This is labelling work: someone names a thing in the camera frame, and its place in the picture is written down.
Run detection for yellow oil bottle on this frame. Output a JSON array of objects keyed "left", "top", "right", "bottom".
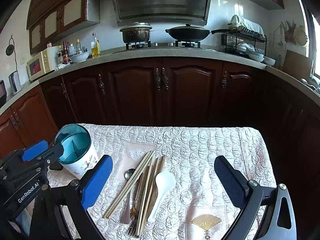
[{"left": 91, "top": 33, "right": 100, "bottom": 59}]

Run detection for black wok with lid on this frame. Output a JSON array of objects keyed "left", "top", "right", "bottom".
[{"left": 165, "top": 24, "right": 229, "bottom": 42}]

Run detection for wooden cutting board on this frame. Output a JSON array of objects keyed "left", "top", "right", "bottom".
[{"left": 283, "top": 50, "right": 313, "bottom": 80}]

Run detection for light bamboo chopstick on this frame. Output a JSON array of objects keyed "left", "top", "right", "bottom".
[
  {"left": 102, "top": 150, "right": 154, "bottom": 218},
  {"left": 136, "top": 156, "right": 155, "bottom": 237},
  {"left": 105, "top": 151, "right": 156, "bottom": 220},
  {"left": 139, "top": 158, "right": 159, "bottom": 237}
]

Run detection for cream microwave oven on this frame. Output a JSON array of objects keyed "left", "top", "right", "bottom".
[{"left": 27, "top": 46, "right": 61, "bottom": 81}]

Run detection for gold metal fork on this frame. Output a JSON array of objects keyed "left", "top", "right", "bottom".
[{"left": 127, "top": 176, "right": 143, "bottom": 236}]

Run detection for white bowl on counter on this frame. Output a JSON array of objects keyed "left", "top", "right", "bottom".
[{"left": 70, "top": 51, "right": 90, "bottom": 63}]

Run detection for upper wall cabinet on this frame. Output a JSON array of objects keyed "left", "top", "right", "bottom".
[{"left": 27, "top": 0, "right": 100, "bottom": 54}]

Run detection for white quilted table cloth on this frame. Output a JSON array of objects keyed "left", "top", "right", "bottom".
[{"left": 86, "top": 124, "right": 276, "bottom": 239}]

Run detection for range hood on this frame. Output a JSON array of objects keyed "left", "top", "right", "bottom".
[{"left": 112, "top": 0, "right": 210, "bottom": 25}]

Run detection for steel cooking pot with lid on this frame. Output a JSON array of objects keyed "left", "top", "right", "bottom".
[{"left": 119, "top": 22, "right": 152, "bottom": 43}]

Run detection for teal white utensil holder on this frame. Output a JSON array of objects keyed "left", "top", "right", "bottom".
[{"left": 54, "top": 124, "right": 99, "bottom": 179}]

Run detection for grey electric kettle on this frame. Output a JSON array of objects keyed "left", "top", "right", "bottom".
[{"left": 9, "top": 70, "right": 22, "bottom": 95}]

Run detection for dark wooden base cabinets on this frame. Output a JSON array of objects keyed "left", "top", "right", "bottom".
[{"left": 1, "top": 57, "right": 319, "bottom": 160}]

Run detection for gas stove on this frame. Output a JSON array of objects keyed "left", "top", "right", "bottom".
[{"left": 112, "top": 40, "right": 201, "bottom": 53}]

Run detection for metal spoon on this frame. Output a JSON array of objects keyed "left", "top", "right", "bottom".
[{"left": 120, "top": 167, "right": 137, "bottom": 225}]

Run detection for black dish rack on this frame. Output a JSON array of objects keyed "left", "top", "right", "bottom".
[{"left": 221, "top": 27, "right": 267, "bottom": 55}]

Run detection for dark sauce bottle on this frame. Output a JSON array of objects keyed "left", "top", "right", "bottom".
[{"left": 62, "top": 41, "right": 69, "bottom": 64}]

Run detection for white ceramic soup spoon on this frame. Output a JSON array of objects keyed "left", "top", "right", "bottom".
[{"left": 147, "top": 171, "right": 176, "bottom": 223}]

